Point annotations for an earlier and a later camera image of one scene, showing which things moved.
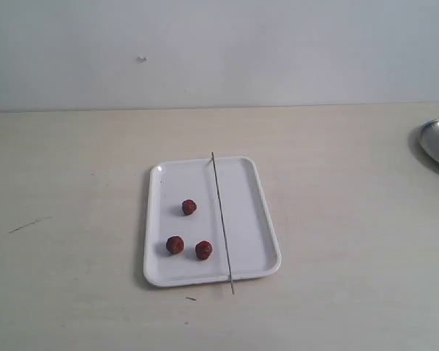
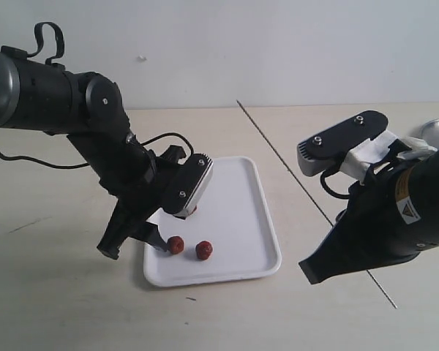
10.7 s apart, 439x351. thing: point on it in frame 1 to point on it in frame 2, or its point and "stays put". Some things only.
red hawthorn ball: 203,249 stays put
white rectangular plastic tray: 252,243 stays put
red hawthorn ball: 174,244 stays put
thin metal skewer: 222,222 to 304,186
